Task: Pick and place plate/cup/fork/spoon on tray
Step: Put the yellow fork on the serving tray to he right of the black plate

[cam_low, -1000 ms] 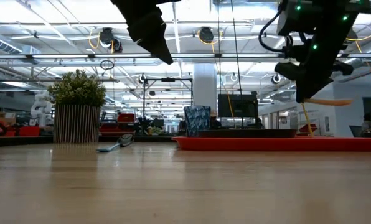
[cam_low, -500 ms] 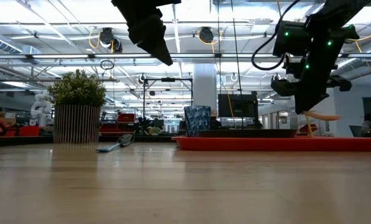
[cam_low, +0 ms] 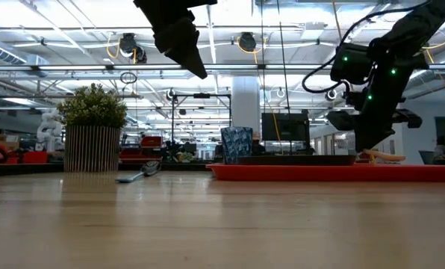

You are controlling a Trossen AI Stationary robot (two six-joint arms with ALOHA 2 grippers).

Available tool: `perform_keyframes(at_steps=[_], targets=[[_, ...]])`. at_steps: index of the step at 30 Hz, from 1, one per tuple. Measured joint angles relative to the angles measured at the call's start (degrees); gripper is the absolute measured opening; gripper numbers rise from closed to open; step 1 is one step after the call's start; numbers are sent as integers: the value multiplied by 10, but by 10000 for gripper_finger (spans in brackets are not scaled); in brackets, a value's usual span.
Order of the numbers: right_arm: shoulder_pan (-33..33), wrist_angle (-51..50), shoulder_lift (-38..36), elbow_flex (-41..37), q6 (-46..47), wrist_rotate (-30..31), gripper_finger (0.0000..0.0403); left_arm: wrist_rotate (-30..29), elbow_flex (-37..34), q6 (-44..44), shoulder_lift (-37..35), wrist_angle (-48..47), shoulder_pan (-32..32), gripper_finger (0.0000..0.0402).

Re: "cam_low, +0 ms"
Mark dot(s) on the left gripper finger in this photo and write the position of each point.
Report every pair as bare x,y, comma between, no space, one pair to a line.
183,45

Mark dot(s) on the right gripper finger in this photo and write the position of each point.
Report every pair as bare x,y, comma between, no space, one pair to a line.
365,140
381,136

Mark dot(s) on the black round plate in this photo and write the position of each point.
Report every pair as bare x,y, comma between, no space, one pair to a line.
301,160

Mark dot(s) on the dark patterned cup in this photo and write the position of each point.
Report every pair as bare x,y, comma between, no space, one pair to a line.
236,143

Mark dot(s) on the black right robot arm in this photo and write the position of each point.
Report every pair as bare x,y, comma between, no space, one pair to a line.
416,30

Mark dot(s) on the red plastic tray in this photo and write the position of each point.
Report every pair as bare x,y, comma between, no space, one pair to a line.
319,173

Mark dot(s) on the grey bin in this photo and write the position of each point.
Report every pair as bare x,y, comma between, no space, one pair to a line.
426,157

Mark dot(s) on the person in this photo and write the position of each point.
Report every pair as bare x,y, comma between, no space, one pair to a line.
441,147
258,147

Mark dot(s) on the black background monitor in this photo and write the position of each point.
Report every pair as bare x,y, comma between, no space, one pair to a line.
285,127

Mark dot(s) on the white building column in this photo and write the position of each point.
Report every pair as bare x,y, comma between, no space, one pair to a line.
246,104

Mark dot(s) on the red background box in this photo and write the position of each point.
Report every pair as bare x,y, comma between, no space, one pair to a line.
151,142

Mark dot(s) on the green artificial plant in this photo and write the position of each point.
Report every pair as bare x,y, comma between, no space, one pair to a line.
92,108

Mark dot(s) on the ribbed plant pot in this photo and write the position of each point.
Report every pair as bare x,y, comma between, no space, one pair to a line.
92,149

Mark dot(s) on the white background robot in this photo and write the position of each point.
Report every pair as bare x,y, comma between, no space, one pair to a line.
50,129

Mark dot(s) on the red crate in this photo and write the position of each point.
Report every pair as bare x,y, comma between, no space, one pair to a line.
34,157

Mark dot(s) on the brown cardboard box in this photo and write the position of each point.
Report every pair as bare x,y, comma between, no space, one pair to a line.
6,140

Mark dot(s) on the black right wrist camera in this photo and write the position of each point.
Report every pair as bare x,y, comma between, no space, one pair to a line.
351,65

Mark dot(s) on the black background frame rig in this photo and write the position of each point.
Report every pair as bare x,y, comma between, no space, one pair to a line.
202,95

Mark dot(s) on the black aluminium table frame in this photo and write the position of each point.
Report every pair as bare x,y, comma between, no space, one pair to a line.
21,169

